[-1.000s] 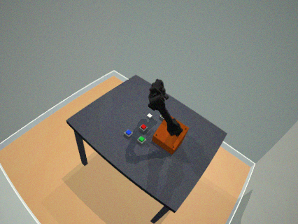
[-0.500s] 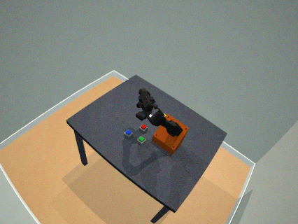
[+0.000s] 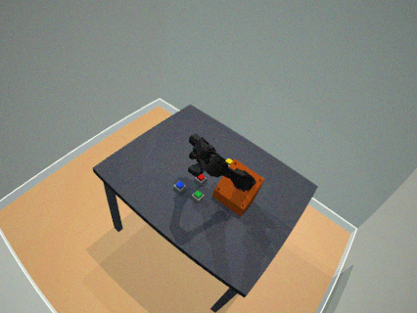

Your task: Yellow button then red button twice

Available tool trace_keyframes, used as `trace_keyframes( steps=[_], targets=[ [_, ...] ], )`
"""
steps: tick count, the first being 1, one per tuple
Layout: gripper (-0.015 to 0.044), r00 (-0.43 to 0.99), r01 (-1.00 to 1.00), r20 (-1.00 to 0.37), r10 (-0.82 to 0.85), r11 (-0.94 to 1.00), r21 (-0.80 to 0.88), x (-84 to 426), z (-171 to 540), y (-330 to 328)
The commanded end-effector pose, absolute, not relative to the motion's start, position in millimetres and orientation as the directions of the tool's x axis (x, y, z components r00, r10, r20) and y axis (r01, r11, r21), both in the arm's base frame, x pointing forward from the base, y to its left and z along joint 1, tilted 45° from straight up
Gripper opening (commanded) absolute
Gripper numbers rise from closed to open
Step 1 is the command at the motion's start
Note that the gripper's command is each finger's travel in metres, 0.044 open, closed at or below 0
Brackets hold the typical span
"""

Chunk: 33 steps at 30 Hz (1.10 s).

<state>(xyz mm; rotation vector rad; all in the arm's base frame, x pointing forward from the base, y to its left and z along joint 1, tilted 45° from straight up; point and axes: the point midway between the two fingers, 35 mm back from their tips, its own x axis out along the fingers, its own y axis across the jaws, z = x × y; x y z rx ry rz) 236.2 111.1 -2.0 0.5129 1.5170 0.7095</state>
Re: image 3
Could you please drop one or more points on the red button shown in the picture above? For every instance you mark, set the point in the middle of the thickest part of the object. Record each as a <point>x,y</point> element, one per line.
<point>201,179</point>

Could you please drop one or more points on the green button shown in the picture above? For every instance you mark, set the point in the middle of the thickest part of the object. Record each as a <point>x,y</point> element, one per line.
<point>197,196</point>

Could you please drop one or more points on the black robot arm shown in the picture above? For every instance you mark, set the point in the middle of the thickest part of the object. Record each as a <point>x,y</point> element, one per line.
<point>217,166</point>

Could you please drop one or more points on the blue button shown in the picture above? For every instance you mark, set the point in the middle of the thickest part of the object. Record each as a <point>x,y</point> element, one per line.
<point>179,187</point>

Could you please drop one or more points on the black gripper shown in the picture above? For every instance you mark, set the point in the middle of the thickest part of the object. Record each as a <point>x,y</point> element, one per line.
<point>196,170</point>

